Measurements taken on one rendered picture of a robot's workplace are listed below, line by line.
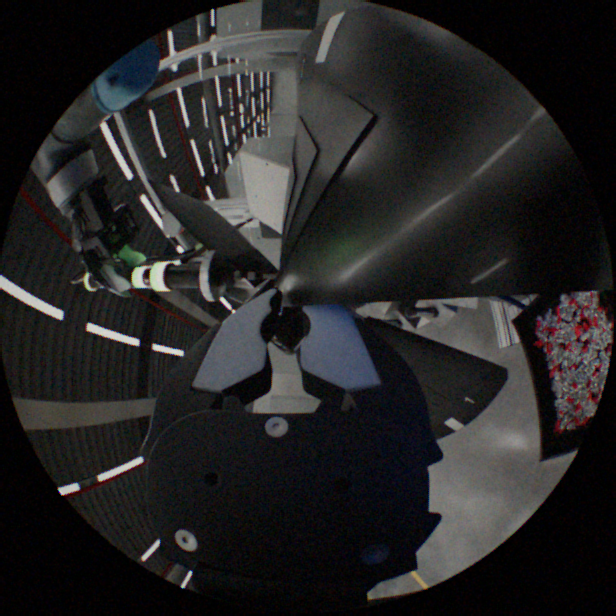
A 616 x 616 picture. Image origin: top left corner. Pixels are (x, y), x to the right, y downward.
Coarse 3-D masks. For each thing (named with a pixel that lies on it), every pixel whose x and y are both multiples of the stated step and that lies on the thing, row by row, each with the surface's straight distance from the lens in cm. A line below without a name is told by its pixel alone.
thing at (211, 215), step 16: (160, 192) 37; (176, 192) 44; (176, 208) 36; (192, 208) 41; (208, 208) 47; (192, 224) 34; (208, 224) 38; (224, 224) 42; (208, 240) 33; (224, 240) 36; (240, 240) 39; (224, 256) 32
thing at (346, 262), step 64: (320, 64) 11; (384, 64) 6; (448, 64) 5; (320, 128) 8; (384, 128) 5; (448, 128) 4; (512, 128) 4; (320, 192) 7; (384, 192) 4; (448, 192) 4; (512, 192) 3; (576, 192) 4; (320, 256) 7; (384, 256) 4; (448, 256) 4; (512, 256) 3; (576, 256) 4
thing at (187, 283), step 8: (176, 264) 30; (184, 264) 29; (192, 264) 28; (168, 272) 29; (176, 272) 28; (184, 272) 28; (192, 272) 27; (216, 272) 25; (224, 272) 25; (232, 272) 25; (80, 280) 55; (168, 280) 29; (176, 280) 28; (184, 280) 28; (192, 280) 27; (216, 280) 26; (224, 280) 25; (232, 280) 25
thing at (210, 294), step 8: (184, 256) 32; (192, 256) 32; (208, 256) 25; (216, 256) 26; (200, 264) 30; (208, 264) 24; (216, 264) 26; (224, 264) 29; (200, 272) 24; (208, 272) 24; (200, 280) 24; (208, 280) 24; (208, 288) 24; (216, 288) 26; (224, 288) 29; (208, 296) 25; (216, 296) 26
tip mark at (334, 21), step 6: (330, 18) 13; (336, 18) 12; (330, 24) 12; (336, 24) 11; (330, 30) 11; (324, 36) 12; (330, 36) 11; (324, 42) 12; (330, 42) 11; (324, 48) 11; (318, 54) 12; (324, 54) 11; (318, 60) 11
